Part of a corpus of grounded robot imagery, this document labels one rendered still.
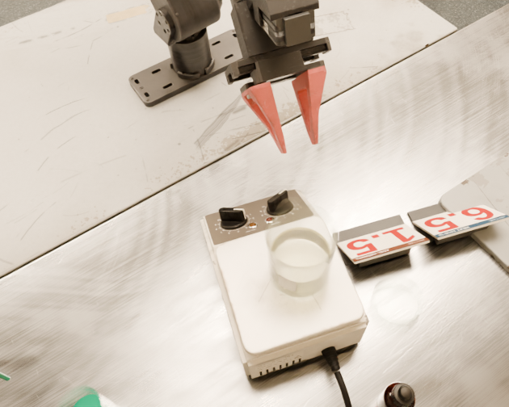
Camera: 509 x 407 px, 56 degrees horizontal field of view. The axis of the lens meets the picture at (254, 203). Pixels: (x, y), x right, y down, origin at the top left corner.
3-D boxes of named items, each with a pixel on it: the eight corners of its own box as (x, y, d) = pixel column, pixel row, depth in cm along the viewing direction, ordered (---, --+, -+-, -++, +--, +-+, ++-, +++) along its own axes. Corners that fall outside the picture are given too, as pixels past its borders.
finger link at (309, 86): (345, 137, 48) (321, 44, 47) (278, 157, 47) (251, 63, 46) (324, 139, 55) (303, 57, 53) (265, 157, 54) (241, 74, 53)
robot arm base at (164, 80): (255, 12, 71) (230, -11, 74) (133, 69, 66) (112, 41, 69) (258, 55, 78) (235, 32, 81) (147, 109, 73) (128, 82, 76)
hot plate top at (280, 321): (213, 249, 50) (212, 245, 50) (320, 216, 52) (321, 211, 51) (246, 359, 44) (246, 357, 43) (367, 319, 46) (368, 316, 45)
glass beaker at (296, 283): (341, 294, 47) (351, 255, 39) (278, 312, 46) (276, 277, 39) (316, 233, 50) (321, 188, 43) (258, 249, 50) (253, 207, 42)
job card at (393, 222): (331, 234, 60) (334, 217, 56) (399, 215, 60) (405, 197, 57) (351, 278, 56) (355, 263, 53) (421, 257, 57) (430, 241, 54)
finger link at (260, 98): (338, 140, 48) (313, 46, 47) (270, 160, 47) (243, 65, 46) (318, 140, 55) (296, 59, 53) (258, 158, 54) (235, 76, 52)
